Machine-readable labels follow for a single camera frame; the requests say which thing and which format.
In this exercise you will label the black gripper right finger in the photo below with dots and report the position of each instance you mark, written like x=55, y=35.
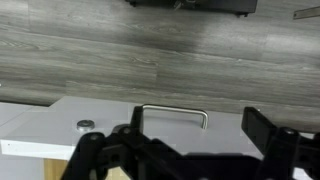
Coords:
x=283, y=146

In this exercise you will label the white drawer with wooden inside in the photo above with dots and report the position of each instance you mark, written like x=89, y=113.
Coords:
x=100, y=115

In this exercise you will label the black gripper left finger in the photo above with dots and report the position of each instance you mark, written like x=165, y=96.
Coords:
x=110, y=150

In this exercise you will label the black wheeled cart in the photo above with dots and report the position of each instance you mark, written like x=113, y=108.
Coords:
x=206, y=5

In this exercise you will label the round silver drawer lock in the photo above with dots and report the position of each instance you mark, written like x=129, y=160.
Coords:
x=85, y=125

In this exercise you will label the grey metal strip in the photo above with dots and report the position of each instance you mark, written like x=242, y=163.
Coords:
x=307, y=12

